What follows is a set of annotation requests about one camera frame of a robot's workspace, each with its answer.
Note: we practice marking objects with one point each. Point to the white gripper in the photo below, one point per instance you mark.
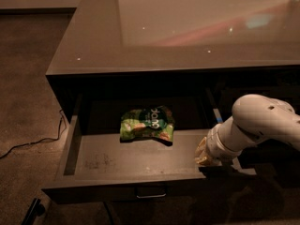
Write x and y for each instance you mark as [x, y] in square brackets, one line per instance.
[213, 146]

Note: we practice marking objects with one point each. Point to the drawer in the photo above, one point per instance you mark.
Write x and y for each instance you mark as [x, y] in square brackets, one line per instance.
[96, 166]

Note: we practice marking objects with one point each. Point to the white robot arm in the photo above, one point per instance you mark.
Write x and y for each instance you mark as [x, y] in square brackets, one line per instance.
[255, 119]

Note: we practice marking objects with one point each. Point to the dark grey drawer cabinet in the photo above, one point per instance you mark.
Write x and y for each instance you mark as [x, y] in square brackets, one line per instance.
[142, 49]

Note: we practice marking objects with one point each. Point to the green snack bag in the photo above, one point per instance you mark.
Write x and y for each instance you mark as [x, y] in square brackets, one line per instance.
[155, 123]

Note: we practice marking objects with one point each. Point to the black metal bar object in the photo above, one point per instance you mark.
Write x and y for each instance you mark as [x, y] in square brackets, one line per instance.
[35, 210]

